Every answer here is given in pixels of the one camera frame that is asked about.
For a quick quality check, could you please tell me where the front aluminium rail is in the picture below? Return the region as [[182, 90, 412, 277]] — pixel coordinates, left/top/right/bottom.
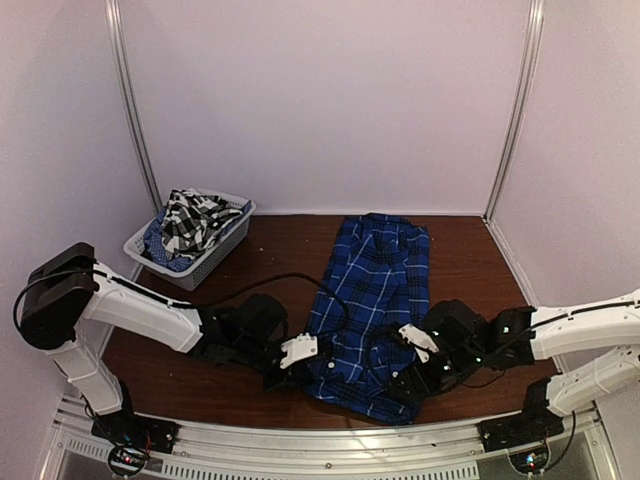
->
[[36, 396, 621, 479]]

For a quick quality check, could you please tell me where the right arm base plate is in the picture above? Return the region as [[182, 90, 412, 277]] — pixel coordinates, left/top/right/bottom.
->
[[478, 413, 564, 452]]

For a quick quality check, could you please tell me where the left aluminium frame post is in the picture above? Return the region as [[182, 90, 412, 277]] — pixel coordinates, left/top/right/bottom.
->
[[104, 0, 163, 214]]

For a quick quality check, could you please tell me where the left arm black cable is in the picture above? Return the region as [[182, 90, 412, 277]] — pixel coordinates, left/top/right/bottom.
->
[[12, 272, 351, 346]]

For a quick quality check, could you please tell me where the blue patterned shirt in basket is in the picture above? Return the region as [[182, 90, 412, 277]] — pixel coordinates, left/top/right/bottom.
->
[[142, 208, 196, 272]]

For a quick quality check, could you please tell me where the blue plaid long sleeve shirt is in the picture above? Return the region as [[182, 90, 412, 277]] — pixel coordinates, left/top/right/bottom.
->
[[305, 214, 430, 425]]

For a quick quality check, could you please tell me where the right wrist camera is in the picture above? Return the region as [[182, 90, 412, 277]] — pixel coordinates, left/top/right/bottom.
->
[[398, 323, 439, 364]]

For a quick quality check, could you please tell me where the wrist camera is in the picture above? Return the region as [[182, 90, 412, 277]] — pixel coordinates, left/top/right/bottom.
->
[[398, 323, 439, 364], [279, 333, 319, 370]]

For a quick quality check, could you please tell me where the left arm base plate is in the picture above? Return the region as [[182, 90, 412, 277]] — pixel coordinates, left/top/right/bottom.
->
[[91, 412, 179, 454]]

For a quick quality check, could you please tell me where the right aluminium frame post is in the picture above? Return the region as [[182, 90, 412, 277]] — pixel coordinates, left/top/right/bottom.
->
[[483, 0, 545, 223]]

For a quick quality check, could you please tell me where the left circuit board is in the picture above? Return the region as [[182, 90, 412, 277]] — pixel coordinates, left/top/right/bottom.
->
[[107, 446, 150, 477]]

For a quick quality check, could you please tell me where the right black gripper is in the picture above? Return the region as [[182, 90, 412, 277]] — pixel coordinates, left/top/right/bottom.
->
[[388, 343, 484, 406]]

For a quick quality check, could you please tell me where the black white checked shirt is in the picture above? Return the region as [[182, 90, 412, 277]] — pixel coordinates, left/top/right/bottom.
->
[[161, 188, 244, 261]]

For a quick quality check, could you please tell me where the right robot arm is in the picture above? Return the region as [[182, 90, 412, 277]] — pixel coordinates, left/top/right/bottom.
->
[[387, 292, 639, 450]]

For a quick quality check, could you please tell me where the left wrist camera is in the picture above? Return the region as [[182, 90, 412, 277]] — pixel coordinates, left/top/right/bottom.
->
[[279, 333, 319, 370]]

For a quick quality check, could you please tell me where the circuit board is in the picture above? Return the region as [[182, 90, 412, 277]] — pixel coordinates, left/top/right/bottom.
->
[[509, 446, 550, 475], [107, 446, 150, 477]]

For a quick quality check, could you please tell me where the grey plastic laundry basket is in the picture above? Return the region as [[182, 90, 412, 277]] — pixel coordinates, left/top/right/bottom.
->
[[123, 188, 256, 291]]

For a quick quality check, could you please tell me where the aluminium frame post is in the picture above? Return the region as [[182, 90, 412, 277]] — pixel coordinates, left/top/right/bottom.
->
[[104, 0, 163, 214], [483, 0, 545, 223]]

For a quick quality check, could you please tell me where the right circuit board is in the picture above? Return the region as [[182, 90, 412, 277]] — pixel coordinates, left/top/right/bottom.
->
[[509, 446, 550, 475]]

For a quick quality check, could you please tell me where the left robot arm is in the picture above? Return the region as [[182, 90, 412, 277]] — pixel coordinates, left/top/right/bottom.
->
[[12, 242, 319, 444]]

